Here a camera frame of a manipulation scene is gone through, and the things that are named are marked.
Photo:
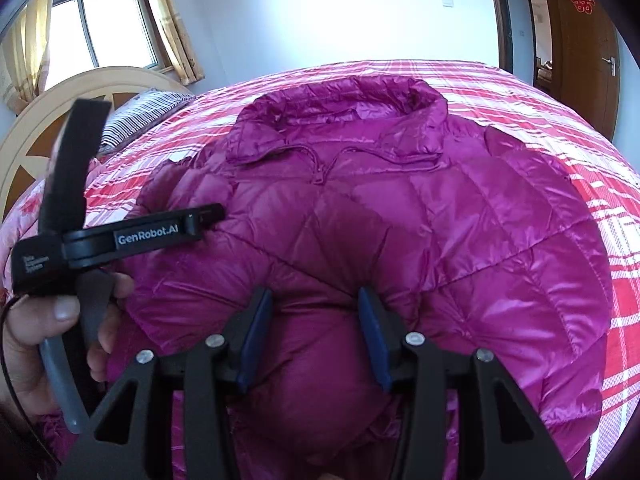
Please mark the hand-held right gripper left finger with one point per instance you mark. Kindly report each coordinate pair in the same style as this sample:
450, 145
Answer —
255, 332

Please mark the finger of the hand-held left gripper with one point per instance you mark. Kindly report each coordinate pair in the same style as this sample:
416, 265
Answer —
212, 213

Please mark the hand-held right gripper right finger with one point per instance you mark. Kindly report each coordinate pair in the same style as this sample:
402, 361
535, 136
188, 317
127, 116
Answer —
372, 335

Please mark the purple quilted down jacket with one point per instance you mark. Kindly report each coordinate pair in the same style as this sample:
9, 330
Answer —
400, 210

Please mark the person's left hand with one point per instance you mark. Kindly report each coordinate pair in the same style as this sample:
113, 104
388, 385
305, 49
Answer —
25, 350

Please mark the pink floral quilt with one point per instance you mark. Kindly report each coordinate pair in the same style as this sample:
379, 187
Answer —
20, 220

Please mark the striped pillow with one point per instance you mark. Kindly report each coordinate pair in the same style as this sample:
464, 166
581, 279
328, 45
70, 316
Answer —
135, 115

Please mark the cream wooden headboard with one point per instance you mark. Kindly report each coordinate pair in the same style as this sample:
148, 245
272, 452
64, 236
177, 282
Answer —
50, 105

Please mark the window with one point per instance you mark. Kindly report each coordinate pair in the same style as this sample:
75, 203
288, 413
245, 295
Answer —
112, 20

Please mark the red plaid bed sheet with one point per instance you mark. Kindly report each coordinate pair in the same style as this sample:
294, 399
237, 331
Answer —
525, 100

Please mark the brown wooden door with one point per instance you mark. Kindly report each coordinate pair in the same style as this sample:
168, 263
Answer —
575, 70

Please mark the dark wooden door frame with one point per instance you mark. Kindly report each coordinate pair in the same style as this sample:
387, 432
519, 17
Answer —
501, 20

